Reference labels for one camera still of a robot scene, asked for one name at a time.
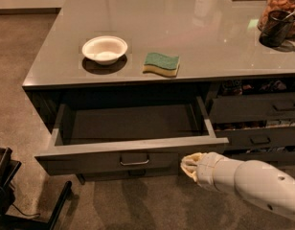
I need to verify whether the dark grey drawer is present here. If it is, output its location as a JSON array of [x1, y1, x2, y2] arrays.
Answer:
[[81, 166, 182, 181], [36, 97, 228, 175], [209, 92, 295, 124], [216, 126, 295, 150], [227, 151, 295, 167]]

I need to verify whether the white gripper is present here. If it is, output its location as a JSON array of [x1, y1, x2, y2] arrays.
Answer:
[[180, 152, 232, 191]]

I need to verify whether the green and yellow sponge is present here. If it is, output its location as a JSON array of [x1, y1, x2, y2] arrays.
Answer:
[[143, 53, 180, 78]]

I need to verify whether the black mesh cup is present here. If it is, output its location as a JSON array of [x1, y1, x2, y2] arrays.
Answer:
[[259, 11, 295, 48]]

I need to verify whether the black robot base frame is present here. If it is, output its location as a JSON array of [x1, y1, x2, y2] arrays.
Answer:
[[0, 147, 72, 230]]

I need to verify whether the white paper bowl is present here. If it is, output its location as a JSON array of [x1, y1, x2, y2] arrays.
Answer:
[[81, 35, 128, 65]]

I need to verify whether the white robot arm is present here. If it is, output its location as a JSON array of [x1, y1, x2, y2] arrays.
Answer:
[[180, 152, 295, 221]]

